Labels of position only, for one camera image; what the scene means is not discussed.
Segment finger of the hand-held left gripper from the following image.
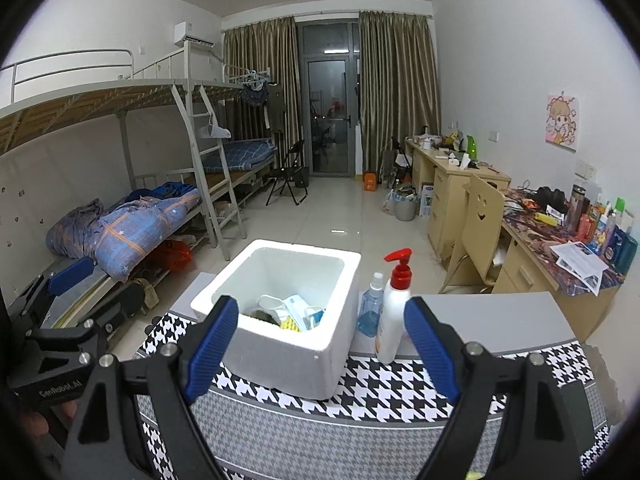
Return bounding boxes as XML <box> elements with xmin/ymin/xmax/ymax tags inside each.
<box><xmin>25</xmin><ymin>318</ymin><xmax>109</xmax><ymax>357</ymax></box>
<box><xmin>12</xmin><ymin>258</ymin><xmax>97</xmax><ymax>329</ymax></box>

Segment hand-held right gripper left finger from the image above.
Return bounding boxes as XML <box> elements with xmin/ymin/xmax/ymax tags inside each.
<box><xmin>62</xmin><ymin>295</ymin><xmax>241</xmax><ymax>480</ymax></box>

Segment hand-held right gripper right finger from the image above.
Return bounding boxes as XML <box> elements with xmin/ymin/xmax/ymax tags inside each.
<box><xmin>404</xmin><ymin>296</ymin><xmax>585</xmax><ymax>480</ymax></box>

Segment white foam box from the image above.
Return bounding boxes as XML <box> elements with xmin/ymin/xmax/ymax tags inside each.
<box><xmin>190</xmin><ymin>239</ymin><xmax>362</xmax><ymax>401</ymax></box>

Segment person's left hand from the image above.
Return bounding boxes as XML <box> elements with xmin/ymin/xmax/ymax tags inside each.
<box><xmin>17</xmin><ymin>397</ymin><xmax>81</xmax><ymax>443</ymax></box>

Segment purple grey cloth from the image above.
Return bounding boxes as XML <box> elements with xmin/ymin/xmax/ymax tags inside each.
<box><xmin>47</xmin><ymin>199</ymin><xmax>106</xmax><ymax>261</ymax></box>

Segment white red pump bottle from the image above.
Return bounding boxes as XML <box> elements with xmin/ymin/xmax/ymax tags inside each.
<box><xmin>375</xmin><ymin>249</ymin><xmax>413</xmax><ymax>365</ymax></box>

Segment black bag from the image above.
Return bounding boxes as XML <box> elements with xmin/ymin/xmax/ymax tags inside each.
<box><xmin>95</xmin><ymin>280</ymin><xmax>151</xmax><ymax>336</ymax></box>

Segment clear blue liquid bottle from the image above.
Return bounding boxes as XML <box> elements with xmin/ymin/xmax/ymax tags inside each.
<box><xmin>356</xmin><ymin>272</ymin><xmax>386</xmax><ymax>338</ymax></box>

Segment white face mask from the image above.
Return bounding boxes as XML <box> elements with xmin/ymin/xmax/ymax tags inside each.
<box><xmin>257</xmin><ymin>294</ymin><xmax>298</xmax><ymax>317</ymax></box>

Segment blue plaid quilt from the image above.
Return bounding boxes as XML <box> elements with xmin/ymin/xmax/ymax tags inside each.
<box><xmin>95</xmin><ymin>195</ymin><xmax>203</xmax><ymax>281</ymax></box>

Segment light blue face mask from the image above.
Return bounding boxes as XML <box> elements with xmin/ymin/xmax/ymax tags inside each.
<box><xmin>282</xmin><ymin>296</ymin><xmax>321</xmax><ymax>331</ymax></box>

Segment red bag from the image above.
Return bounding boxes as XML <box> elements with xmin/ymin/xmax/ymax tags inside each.
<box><xmin>147</xmin><ymin>240</ymin><xmax>193</xmax><ymax>271</ymax></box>

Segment light wooden desk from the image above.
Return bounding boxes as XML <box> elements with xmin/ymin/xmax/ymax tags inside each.
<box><xmin>404</xmin><ymin>137</ymin><xmax>511</xmax><ymax>261</ymax></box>
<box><xmin>492</xmin><ymin>187</ymin><xmax>626</xmax><ymax>341</ymax></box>

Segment dark blue garment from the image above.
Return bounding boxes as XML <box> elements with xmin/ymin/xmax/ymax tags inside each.
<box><xmin>131</xmin><ymin>182</ymin><xmax>201</xmax><ymax>203</ymax></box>

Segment houndstooth blanket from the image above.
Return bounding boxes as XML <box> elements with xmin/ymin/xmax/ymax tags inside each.
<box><xmin>135</xmin><ymin>310</ymin><xmax>613</xmax><ymax>480</ymax></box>

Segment wooden chair with smiley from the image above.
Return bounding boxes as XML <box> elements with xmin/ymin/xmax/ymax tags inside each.
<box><xmin>440</xmin><ymin>174</ymin><xmax>506</xmax><ymax>293</ymax></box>

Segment metal bucket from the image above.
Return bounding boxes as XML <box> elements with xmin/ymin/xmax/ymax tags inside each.
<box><xmin>392</xmin><ymin>187</ymin><xmax>420</xmax><ymax>222</ymax></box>

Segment patterned desk mat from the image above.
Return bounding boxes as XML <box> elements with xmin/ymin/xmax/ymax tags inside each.
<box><xmin>502</xmin><ymin>187</ymin><xmax>626</xmax><ymax>291</ymax></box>

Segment printed paper sheets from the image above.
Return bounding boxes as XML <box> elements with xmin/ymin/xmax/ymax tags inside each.
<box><xmin>549</xmin><ymin>241</ymin><xmax>608</xmax><ymax>296</ymax></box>

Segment white metal bunk bed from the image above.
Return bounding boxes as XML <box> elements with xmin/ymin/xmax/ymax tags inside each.
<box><xmin>135</xmin><ymin>40</ymin><xmax>281</xmax><ymax>211</ymax></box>
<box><xmin>0</xmin><ymin>49</ymin><xmax>248</xmax><ymax>331</ymax></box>

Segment black folding chair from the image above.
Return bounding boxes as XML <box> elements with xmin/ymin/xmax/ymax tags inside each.
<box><xmin>382</xmin><ymin>137</ymin><xmax>416</xmax><ymax>186</ymax></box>
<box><xmin>265</xmin><ymin>139</ymin><xmax>308</xmax><ymax>206</ymax></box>

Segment black headphones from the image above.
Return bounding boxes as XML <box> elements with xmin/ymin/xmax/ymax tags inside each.
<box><xmin>535</xmin><ymin>186</ymin><xmax>568</xmax><ymax>213</ymax></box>

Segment blue plaid mattress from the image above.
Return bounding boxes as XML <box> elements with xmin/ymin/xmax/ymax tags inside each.
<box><xmin>202</xmin><ymin>140</ymin><xmax>278</xmax><ymax>171</ymax></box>

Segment white clothes hanger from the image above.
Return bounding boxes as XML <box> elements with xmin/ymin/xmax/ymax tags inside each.
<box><xmin>197</xmin><ymin>122</ymin><xmax>232</xmax><ymax>141</ymax></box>

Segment pile of desk clutter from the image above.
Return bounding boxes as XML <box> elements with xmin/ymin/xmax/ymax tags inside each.
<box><xmin>412</xmin><ymin>127</ymin><xmax>468</xmax><ymax>153</ymax></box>

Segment row of toiletry bottles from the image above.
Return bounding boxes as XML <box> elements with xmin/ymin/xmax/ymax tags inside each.
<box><xmin>565</xmin><ymin>184</ymin><xmax>638</xmax><ymax>276</ymax></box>

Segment dark hanging clothes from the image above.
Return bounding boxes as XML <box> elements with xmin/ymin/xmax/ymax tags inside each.
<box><xmin>240</xmin><ymin>82</ymin><xmax>271</xmax><ymax>108</ymax></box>

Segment glass balcony door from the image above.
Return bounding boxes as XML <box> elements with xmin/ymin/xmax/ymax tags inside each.
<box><xmin>295</xmin><ymin>20</ymin><xmax>363</xmax><ymax>178</ymax></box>

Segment brown curtain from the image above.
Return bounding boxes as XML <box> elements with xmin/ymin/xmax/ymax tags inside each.
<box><xmin>357</xmin><ymin>10</ymin><xmax>443</xmax><ymax>176</ymax></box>
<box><xmin>222</xmin><ymin>16</ymin><xmax>301</xmax><ymax>176</ymax></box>

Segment white air conditioner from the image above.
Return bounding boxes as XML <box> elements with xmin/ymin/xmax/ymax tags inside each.
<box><xmin>175</xmin><ymin>21</ymin><xmax>217</xmax><ymax>50</ymax></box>

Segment pink cartoon wall poster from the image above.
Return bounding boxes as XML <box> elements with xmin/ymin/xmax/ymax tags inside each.
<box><xmin>545</xmin><ymin>91</ymin><xmax>582</xmax><ymax>152</ymax></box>

